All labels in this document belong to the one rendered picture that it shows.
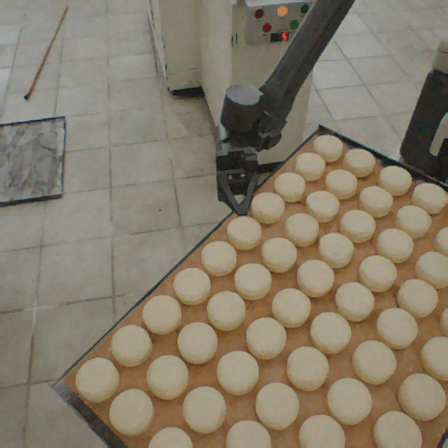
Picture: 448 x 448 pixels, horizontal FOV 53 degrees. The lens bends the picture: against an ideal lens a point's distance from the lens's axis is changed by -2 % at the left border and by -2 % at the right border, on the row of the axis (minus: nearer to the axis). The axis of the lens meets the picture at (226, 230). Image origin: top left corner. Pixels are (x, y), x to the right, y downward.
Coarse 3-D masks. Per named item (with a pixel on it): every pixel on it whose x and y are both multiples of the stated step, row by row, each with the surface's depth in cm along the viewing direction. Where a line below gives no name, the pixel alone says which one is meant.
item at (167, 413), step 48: (432, 240) 66; (336, 288) 62; (240, 336) 59; (288, 336) 58; (432, 336) 57; (144, 384) 55; (192, 384) 55; (288, 384) 54; (384, 384) 54; (144, 432) 52; (192, 432) 52; (288, 432) 51; (432, 432) 50
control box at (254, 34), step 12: (264, 0) 151; (276, 0) 151; (288, 0) 151; (300, 0) 151; (312, 0) 151; (252, 12) 150; (264, 12) 151; (276, 12) 152; (288, 12) 153; (300, 12) 153; (252, 24) 153; (264, 24) 154; (276, 24) 155; (288, 24) 156; (300, 24) 157; (252, 36) 157; (264, 36) 158; (288, 36) 160
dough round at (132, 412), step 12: (120, 396) 52; (132, 396) 52; (144, 396) 52; (120, 408) 52; (132, 408) 52; (144, 408) 52; (120, 420) 51; (132, 420) 51; (144, 420) 51; (120, 432) 51; (132, 432) 50
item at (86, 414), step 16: (320, 128) 81; (304, 144) 79; (352, 144) 78; (288, 160) 77; (384, 160) 76; (416, 176) 74; (48, 384) 54; (64, 384) 56; (64, 400) 53; (80, 400) 54; (80, 416) 52; (96, 416) 53; (96, 432) 51; (112, 432) 52
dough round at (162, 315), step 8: (160, 296) 60; (168, 296) 60; (152, 304) 60; (160, 304) 60; (168, 304) 59; (176, 304) 59; (144, 312) 59; (152, 312) 59; (160, 312) 59; (168, 312) 59; (176, 312) 59; (144, 320) 58; (152, 320) 58; (160, 320) 58; (168, 320) 58; (176, 320) 58; (152, 328) 58; (160, 328) 58; (168, 328) 58; (176, 328) 59
